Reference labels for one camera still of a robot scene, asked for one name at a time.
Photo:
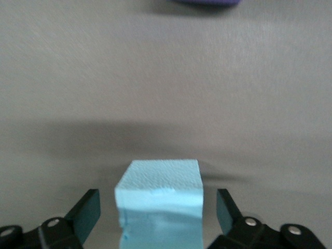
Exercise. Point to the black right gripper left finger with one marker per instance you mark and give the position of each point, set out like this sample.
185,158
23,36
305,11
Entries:
84,218

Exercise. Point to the light blue foam block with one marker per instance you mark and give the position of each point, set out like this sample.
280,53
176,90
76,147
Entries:
160,205

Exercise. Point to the purple foam block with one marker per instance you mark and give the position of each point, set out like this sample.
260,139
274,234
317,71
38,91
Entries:
207,2

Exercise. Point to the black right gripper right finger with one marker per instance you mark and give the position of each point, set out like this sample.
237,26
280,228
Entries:
229,218

